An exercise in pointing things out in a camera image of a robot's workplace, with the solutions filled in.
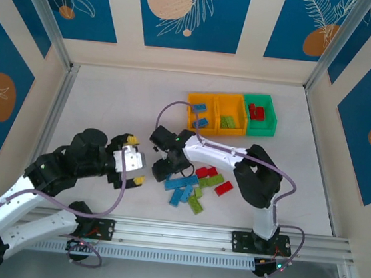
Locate long blue lego brick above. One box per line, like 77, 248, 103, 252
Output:
179, 173, 201, 187

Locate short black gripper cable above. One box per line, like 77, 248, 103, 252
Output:
181, 163, 197, 181

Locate yellow plastic bin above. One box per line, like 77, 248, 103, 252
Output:
183, 90, 223, 139

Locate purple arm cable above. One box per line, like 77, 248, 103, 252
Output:
0, 133, 131, 269
140, 98, 320, 278

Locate aluminium table edge rail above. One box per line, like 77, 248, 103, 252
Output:
16, 59, 81, 213

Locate green plastic bin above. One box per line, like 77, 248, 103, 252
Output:
238, 91, 282, 139

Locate orange plastic bin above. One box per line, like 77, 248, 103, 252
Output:
211, 91, 252, 139

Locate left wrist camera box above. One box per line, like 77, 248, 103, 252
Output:
110, 143, 148, 177

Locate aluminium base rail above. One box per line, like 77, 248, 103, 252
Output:
0, 199, 358, 273

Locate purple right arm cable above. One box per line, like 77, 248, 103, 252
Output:
140, 98, 320, 278

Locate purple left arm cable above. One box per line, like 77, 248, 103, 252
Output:
0, 133, 131, 269

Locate grey slotted cable duct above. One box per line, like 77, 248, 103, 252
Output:
25, 231, 257, 276

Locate black controller board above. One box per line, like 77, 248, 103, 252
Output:
252, 257, 290, 278
65, 236, 103, 256

